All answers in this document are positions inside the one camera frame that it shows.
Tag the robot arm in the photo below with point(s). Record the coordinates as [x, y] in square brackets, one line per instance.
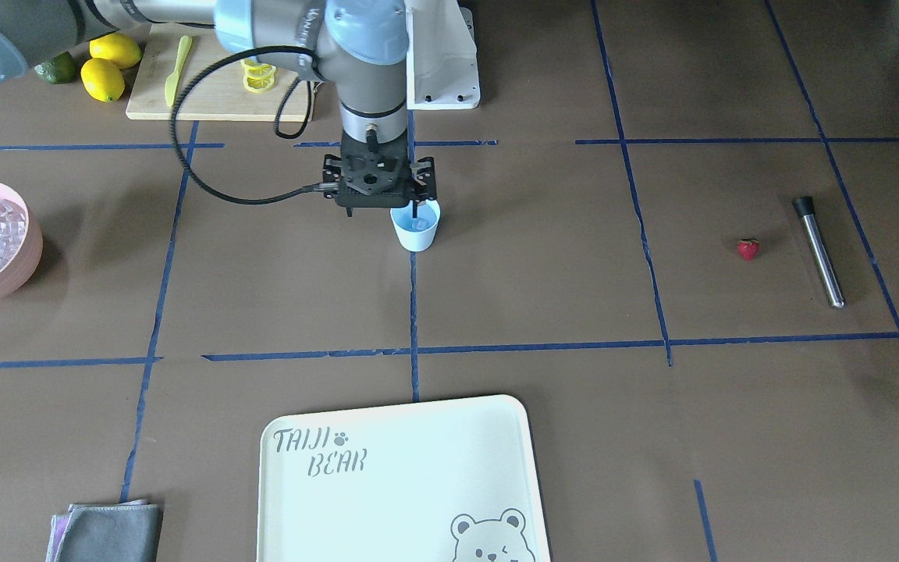
[359, 46]

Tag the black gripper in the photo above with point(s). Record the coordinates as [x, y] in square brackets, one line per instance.
[424, 183]

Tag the light blue plastic cup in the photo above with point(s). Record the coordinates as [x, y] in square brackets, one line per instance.
[401, 217]

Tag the whole lemon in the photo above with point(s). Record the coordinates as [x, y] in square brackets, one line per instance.
[102, 80]
[118, 48]

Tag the steel muddler black tip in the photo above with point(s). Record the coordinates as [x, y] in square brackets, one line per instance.
[804, 207]

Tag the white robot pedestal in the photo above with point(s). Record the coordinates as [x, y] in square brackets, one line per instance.
[442, 65]

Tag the grey folded cloth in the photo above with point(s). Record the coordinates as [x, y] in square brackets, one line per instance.
[126, 531]

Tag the wooden cutting board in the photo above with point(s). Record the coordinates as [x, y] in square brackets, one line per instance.
[219, 97]

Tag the lemon slices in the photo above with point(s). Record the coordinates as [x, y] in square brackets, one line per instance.
[257, 77]

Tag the yellow plastic knife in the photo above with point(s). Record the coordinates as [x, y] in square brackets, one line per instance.
[172, 79]

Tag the green avocado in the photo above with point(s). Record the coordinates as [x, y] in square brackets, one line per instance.
[60, 69]

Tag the cream bear serving tray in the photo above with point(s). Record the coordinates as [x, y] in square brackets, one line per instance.
[446, 480]

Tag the red strawberry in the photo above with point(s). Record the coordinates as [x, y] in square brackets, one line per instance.
[748, 248]

